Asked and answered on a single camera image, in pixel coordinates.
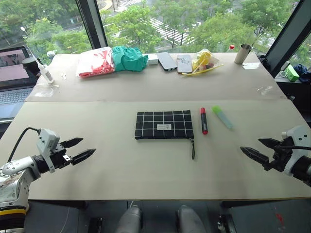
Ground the yellow plastic bag of items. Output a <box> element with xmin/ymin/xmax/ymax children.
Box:
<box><xmin>180</xmin><ymin>48</ymin><xmax>225</xmax><ymax>77</ymax></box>

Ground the black white-grid pencil case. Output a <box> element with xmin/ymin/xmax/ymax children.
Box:
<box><xmin>134</xmin><ymin>110</ymin><xmax>196</xmax><ymax>160</ymax></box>

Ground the grey power bank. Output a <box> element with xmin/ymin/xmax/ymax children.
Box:
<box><xmin>156</xmin><ymin>51</ymin><xmax>179</xmax><ymax>73</ymax></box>

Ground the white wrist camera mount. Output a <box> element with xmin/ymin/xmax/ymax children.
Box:
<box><xmin>281</xmin><ymin>125</ymin><xmax>311</xmax><ymax>177</ymax></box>
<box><xmin>36</xmin><ymin>128</ymin><xmax>60</xmax><ymax>173</ymax></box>

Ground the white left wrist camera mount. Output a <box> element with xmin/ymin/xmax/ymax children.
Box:
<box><xmin>36</xmin><ymin>128</ymin><xmax>60</xmax><ymax>173</ymax></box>

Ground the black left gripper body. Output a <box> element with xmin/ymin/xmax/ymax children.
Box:
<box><xmin>50</xmin><ymin>142</ymin><xmax>73</xmax><ymax>170</ymax></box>

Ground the white paper card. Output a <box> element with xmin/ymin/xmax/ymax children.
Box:
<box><xmin>242</xmin><ymin>62</ymin><xmax>261</xmax><ymax>70</ymax></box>

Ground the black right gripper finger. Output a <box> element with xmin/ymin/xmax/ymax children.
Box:
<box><xmin>258</xmin><ymin>137</ymin><xmax>283</xmax><ymax>152</ymax></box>
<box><xmin>240</xmin><ymin>146</ymin><xmax>272</xmax><ymax>171</ymax></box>

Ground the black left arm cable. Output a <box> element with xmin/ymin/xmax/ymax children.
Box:
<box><xmin>7</xmin><ymin>127</ymin><xmax>41</xmax><ymax>164</ymax></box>

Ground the red and white packaged cloth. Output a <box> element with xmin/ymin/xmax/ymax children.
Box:
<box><xmin>76</xmin><ymin>47</ymin><xmax>116</xmax><ymax>79</ymax></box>

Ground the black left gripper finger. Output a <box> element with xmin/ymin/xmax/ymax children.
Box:
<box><xmin>70</xmin><ymin>149</ymin><xmax>96</xmax><ymax>166</ymax></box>
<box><xmin>63</xmin><ymin>137</ymin><xmax>84</xmax><ymax>148</ymax></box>

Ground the metal cup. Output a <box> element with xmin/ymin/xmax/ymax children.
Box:
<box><xmin>234</xmin><ymin>43</ymin><xmax>253</xmax><ymax>65</ymax></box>

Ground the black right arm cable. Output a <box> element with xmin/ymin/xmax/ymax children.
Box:
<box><xmin>274</xmin><ymin>144</ymin><xmax>311</xmax><ymax>151</ymax></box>

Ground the clear plastic wrap piece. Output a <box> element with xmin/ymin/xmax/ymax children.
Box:
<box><xmin>31</xmin><ymin>83</ymin><xmax>60</xmax><ymax>98</ymax></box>

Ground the green highlighter pen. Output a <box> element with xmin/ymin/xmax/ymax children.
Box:
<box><xmin>211</xmin><ymin>104</ymin><xmax>235</xmax><ymax>131</ymax></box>

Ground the white glue bottle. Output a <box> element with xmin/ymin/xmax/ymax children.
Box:
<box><xmin>35</xmin><ymin>58</ymin><xmax>55</xmax><ymax>85</ymax></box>

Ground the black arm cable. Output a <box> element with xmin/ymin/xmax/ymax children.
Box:
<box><xmin>7</xmin><ymin>127</ymin><xmax>41</xmax><ymax>164</ymax></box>
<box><xmin>274</xmin><ymin>144</ymin><xmax>311</xmax><ymax>151</ymax></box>

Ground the phone with white case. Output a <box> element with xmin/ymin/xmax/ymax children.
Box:
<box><xmin>176</xmin><ymin>54</ymin><xmax>193</xmax><ymax>74</ymax></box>

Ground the laptop computer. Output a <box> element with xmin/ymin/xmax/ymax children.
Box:
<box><xmin>0</xmin><ymin>46</ymin><xmax>37</xmax><ymax>123</ymax></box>

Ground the red and black marker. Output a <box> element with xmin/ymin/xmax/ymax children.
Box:
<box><xmin>200</xmin><ymin>107</ymin><xmax>209</xmax><ymax>135</ymax></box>

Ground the green folded cloth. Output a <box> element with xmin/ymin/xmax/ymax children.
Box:
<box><xmin>111</xmin><ymin>45</ymin><xmax>149</xmax><ymax>73</ymax></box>

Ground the black cylindrical container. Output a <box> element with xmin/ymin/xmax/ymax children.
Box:
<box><xmin>22</xmin><ymin>57</ymin><xmax>41</xmax><ymax>79</ymax></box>

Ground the black window frame pillar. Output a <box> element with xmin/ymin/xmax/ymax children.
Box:
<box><xmin>264</xmin><ymin>0</ymin><xmax>311</xmax><ymax>79</ymax></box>
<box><xmin>75</xmin><ymin>0</ymin><xmax>109</xmax><ymax>50</ymax></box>

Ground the small green box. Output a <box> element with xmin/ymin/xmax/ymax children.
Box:
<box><xmin>281</xmin><ymin>61</ymin><xmax>300</xmax><ymax>83</ymax></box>

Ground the dark blue cloth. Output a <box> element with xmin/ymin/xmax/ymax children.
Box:
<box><xmin>293</xmin><ymin>63</ymin><xmax>311</xmax><ymax>84</ymax></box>

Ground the small white box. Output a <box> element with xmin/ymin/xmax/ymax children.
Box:
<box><xmin>146</xmin><ymin>53</ymin><xmax>160</xmax><ymax>66</ymax></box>

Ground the grey rounded robot foot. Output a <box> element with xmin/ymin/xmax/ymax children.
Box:
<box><xmin>175</xmin><ymin>205</ymin><xmax>207</xmax><ymax>233</ymax></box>
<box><xmin>115</xmin><ymin>204</ymin><xmax>143</xmax><ymax>233</ymax></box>

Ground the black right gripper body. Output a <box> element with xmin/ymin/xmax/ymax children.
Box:
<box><xmin>268</xmin><ymin>136</ymin><xmax>296</xmax><ymax>173</ymax></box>

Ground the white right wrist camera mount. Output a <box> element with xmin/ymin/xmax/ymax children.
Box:
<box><xmin>281</xmin><ymin>125</ymin><xmax>311</xmax><ymax>177</ymax></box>

